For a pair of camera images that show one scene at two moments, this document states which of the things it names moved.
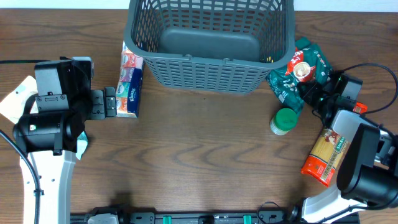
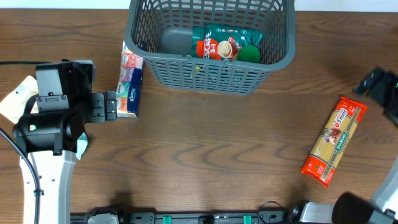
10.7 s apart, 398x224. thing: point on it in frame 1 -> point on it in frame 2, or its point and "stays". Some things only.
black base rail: [278, 217] stays
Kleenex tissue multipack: [128, 88] stays
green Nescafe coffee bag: [308, 63] -> [221, 42]
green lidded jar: [283, 120] -> [249, 53]
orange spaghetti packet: [321, 163] stays
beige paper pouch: [12, 106] stays
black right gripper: [309, 90] -> [378, 91]
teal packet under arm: [82, 144] stays
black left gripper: [107, 108] stays
